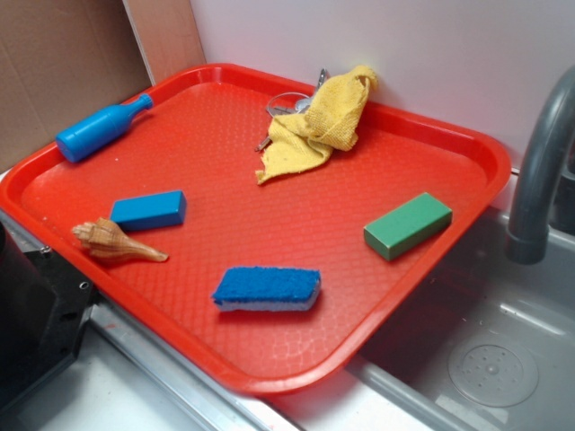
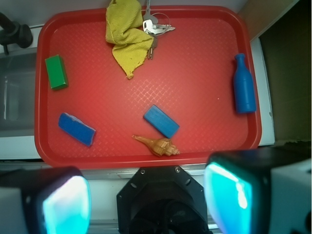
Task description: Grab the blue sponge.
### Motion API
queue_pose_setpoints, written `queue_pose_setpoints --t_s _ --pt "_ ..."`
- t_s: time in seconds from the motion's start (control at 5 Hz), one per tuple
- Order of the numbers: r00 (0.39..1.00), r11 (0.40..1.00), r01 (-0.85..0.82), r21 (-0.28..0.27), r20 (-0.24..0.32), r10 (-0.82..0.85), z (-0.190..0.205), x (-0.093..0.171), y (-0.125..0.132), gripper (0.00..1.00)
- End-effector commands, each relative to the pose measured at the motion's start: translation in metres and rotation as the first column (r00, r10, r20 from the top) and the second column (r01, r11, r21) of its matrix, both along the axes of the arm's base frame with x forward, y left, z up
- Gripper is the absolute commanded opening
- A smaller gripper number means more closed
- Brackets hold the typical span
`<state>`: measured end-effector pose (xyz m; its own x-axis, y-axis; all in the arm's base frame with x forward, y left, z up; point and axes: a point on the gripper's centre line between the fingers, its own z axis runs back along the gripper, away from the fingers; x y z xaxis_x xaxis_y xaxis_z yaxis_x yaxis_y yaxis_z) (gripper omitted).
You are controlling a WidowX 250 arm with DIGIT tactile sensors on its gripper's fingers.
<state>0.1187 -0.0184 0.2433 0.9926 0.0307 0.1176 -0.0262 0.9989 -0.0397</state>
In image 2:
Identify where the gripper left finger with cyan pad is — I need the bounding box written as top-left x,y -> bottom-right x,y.
0,167 -> 91,234

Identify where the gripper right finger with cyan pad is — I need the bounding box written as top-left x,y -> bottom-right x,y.
204,147 -> 312,234

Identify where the blue sponge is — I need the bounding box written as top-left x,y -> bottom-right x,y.
58,113 -> 96,147

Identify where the orange conch seashell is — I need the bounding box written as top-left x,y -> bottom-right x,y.
132,135 -> 180,157

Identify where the blue plastic bottle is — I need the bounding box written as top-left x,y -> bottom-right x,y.
234,54 -> 256,114

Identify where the red plastic tray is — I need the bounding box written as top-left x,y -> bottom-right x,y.
35,6 -> 262,169

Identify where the blue wooden block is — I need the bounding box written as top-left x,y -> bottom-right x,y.
143,105 -> 180,138

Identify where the green wooden block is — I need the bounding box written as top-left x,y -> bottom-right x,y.
45,55 -> 68,90

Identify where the black clamp knob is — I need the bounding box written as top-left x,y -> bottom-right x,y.
0,13 -> 33,55

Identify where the silver key bunch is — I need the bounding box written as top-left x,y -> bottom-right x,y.
142,0 -> 176,60

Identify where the yellow cloth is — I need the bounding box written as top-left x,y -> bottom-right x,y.
105,0 -> 154,79

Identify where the black octagonal mount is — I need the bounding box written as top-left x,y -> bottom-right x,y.
117,166 -> 212,234

